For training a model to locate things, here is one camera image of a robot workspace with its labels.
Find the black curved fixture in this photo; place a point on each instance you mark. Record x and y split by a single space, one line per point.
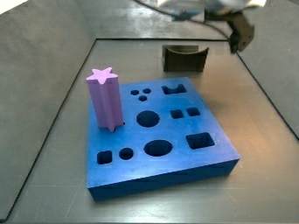
183 58

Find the purple star-shaped peg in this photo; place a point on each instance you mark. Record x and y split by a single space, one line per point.
103 88

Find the light blue rectangular block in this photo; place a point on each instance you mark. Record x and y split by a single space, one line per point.
182 15

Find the blue shape-sorting board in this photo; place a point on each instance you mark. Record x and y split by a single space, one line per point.
170 144

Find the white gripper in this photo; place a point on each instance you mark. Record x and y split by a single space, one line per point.
219 7

